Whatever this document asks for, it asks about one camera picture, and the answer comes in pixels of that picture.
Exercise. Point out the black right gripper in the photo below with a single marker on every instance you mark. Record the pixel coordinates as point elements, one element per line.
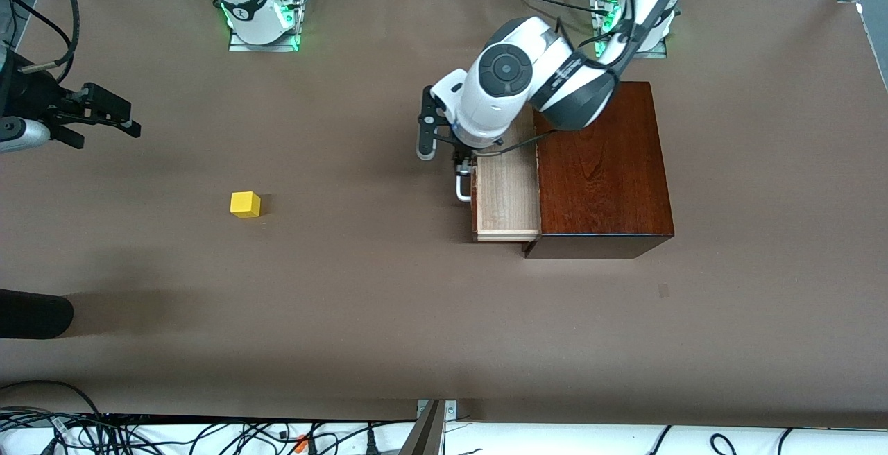
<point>36,98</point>

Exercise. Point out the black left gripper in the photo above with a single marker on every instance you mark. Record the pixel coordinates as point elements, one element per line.
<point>460,158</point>

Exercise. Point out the yellow block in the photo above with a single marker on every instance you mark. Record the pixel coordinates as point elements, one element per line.
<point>245,204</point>

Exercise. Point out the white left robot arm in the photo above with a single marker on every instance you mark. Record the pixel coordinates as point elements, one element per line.
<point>506,70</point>

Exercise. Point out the dark wood cabinet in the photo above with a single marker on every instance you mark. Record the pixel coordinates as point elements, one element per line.
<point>603,177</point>

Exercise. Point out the black padded rod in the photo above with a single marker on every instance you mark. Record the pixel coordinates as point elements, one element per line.
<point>35,313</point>

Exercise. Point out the white ledge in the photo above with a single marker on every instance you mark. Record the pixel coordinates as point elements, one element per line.
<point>555,441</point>

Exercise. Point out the orange connector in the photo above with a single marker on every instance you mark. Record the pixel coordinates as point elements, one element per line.
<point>300,444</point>

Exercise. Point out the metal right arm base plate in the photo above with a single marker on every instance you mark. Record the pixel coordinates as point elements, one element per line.
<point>263,47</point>

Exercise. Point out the aluminium strut with bracket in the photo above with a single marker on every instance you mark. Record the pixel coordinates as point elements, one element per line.
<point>427,434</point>

